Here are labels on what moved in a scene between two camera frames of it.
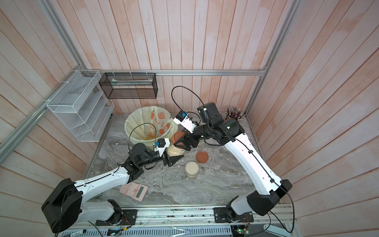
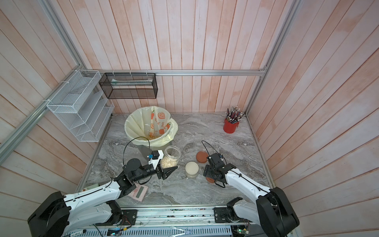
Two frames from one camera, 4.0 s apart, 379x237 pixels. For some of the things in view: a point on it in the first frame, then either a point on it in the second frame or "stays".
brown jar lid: x=202 y=156 stays
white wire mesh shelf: x=81 y=105 stays
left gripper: x=171 y=160 → x=164 y=174
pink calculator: x=134 y=189 stays
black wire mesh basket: x=129 y=86 stays
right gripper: x=189 y=138 → x=207 y=171
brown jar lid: x=177 y=136 → x=209 y=180
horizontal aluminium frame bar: x=88 y=72 stays
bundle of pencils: x=233 y=112 stays
